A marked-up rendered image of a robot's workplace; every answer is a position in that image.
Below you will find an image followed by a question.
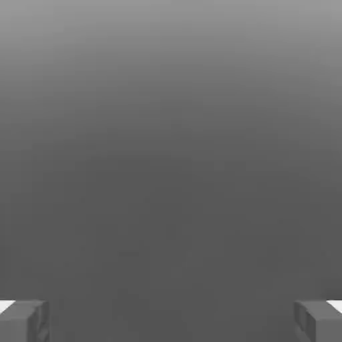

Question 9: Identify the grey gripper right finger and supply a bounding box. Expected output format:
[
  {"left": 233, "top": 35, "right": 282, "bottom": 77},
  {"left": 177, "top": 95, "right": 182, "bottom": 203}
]
[{"left": 293, "top": 299, "right": 342, "bottom": 342}]

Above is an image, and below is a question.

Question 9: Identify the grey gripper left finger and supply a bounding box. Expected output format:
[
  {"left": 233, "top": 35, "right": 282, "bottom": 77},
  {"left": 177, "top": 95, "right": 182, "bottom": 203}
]
[{"left": 0, "top": 299, "right": 51, "bottom": 342}]

